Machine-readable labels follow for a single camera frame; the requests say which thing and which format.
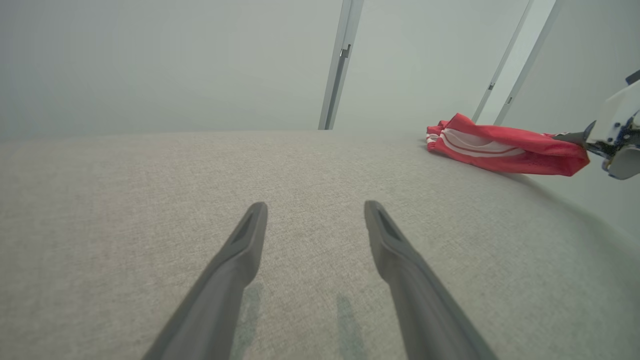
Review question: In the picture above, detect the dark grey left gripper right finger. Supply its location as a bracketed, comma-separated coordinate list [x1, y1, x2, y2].
[364, 200, 498, 360]

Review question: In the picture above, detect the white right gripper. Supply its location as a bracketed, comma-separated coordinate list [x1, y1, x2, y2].
[552, 81, 640, 161]

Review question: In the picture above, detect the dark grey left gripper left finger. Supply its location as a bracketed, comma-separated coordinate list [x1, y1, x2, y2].
[142, 201, 269, 360]

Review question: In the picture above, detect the red shirt with white sleeves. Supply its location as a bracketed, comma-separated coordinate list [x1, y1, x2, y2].
[426, 113, 591, 177]

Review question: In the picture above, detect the grey fabric sofa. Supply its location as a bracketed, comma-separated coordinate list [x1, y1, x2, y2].
[0, 127, 640, 360]

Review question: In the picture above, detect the grey partition frame post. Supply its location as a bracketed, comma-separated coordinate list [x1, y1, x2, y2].
[318, 0, 353, 131]
[327, 0, 365, 131]

